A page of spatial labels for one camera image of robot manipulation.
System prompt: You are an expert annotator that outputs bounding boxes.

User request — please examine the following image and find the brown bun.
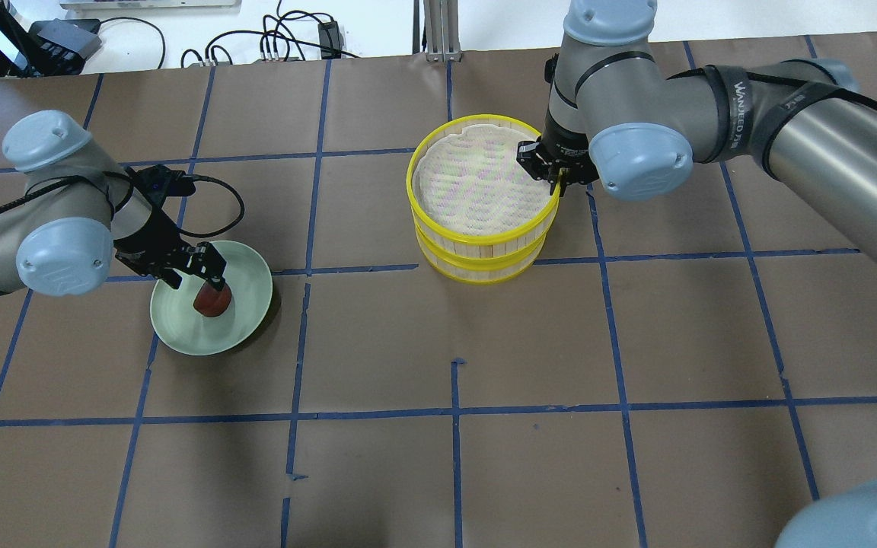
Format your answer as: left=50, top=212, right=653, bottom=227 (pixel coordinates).
left=192, top=282, right=233, bottom=318

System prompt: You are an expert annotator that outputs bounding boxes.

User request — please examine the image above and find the yellow bottom steamer layer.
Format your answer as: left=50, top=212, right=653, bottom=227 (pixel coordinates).
left=416, top=228, right=547, bottom=285

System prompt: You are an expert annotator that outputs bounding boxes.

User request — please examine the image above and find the yellow top steamer layer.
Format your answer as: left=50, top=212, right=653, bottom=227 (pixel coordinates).
left=405, top=113, right=560, bottom=247

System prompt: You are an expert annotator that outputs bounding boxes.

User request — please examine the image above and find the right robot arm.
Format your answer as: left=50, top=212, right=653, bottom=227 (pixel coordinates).
left=516, top=1, right=877, bottom=263

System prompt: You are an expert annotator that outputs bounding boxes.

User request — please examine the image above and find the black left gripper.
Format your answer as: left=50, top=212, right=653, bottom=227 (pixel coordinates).
left=115, top=208, right=227, bottom=292

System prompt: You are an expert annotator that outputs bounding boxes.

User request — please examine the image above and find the pale green plate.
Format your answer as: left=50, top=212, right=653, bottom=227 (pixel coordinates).
left=149, top=241, right=274, bottom=356

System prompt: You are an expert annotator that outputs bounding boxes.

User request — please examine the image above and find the black power adapter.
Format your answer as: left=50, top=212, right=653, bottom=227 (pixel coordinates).
left=317, top=21, right=343, bottom=58

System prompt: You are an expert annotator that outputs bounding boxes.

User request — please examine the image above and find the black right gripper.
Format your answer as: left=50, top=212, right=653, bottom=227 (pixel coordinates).
left=516, top=134, right=599, bottom=198

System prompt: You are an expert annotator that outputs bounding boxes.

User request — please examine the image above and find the yellow steamer layer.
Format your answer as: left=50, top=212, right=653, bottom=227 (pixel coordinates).
left=405, top=113, right=560, bottom=247
left=416, top=228, right=547, bottom=285

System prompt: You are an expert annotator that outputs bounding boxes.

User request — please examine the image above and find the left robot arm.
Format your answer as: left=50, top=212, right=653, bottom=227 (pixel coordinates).
left=0, top=109, right=232, bottom=317

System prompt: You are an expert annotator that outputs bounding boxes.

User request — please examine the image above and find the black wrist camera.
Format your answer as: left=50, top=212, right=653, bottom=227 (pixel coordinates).
left=127, top=165, right=197, bottom=207

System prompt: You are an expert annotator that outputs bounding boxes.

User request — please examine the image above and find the aluminium frame post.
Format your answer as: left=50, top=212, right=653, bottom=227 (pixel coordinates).
left=422, top=1, right=463, bottom=62

